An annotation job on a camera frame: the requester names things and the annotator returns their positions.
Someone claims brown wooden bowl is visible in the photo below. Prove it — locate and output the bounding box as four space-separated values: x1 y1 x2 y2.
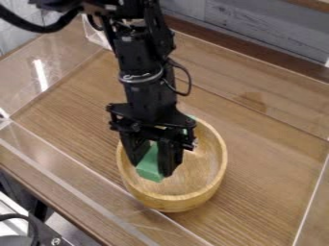
115 117 227 212

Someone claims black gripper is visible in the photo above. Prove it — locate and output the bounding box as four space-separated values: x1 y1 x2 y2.
107 78 191 177

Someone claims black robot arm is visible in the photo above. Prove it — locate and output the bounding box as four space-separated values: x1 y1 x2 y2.
28 0 197 177

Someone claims black metal table frame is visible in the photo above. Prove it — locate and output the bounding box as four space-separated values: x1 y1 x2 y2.
0 171 102 246

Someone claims green rectangular block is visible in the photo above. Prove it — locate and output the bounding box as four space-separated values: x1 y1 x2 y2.
135 115 197 183

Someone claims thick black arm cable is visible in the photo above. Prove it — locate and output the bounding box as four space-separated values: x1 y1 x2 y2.
0 4 83 34

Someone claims black cable bottom left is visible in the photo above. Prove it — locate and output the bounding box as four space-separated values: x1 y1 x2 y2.
0 212 43 246

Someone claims clear acrylic tray wall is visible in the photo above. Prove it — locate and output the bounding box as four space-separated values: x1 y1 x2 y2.
0 121 213 246

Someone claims clear acrylic corner bracket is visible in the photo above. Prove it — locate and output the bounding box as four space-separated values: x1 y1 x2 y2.
82 14 112 50

